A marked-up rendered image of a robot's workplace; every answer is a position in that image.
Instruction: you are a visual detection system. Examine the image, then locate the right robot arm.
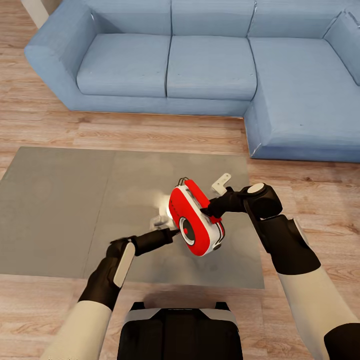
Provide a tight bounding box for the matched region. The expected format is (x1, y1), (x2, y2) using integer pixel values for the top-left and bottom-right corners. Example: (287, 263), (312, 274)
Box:
(200, 173), (360, 360)

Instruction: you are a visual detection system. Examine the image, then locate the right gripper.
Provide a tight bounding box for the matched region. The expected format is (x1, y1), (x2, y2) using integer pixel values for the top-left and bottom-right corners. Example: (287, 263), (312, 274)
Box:
(200, 186), (235, 219)

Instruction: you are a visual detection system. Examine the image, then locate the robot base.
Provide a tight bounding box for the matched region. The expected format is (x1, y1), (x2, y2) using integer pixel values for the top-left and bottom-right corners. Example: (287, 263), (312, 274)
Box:
(117, 302), (243, 360)

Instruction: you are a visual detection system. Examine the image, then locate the radio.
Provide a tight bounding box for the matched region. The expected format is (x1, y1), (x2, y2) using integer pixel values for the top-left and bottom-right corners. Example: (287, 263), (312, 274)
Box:
(168, 178), (225, 257)

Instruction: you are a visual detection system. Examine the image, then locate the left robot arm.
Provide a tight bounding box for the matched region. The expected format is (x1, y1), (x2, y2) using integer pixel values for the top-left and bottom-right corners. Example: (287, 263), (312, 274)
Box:
(39, 215), (181, 360)

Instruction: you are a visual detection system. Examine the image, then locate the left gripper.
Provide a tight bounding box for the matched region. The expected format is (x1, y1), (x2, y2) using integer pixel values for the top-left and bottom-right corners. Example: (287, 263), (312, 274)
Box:
(144, 227), (181, 252)

